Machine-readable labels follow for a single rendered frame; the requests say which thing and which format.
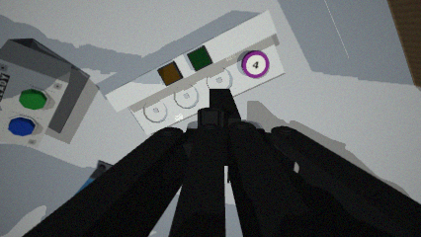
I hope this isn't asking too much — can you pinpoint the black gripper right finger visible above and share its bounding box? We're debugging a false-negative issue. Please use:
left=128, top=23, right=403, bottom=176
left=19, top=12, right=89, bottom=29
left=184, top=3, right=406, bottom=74
left=219, top=89, right=421, bottom=237

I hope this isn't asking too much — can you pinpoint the open brown cardboard box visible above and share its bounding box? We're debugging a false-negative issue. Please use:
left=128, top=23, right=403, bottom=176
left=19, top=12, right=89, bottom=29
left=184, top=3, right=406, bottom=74
left=387, top=0, right=421, bottom=87

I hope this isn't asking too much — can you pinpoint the white button housing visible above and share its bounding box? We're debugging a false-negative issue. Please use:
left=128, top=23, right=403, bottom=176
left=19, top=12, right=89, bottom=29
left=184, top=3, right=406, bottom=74
left=0, top=39, right=90, bottom=148

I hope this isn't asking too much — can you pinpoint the purple screw cap numbered 4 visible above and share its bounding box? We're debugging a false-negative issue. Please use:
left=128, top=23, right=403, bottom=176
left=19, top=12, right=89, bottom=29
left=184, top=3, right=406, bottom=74
left=241, top=50, right=269, bottom=78

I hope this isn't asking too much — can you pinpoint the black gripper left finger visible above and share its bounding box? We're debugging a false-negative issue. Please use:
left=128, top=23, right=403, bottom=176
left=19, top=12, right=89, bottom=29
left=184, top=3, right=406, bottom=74
left=22, top=89, right=225, bottom=237

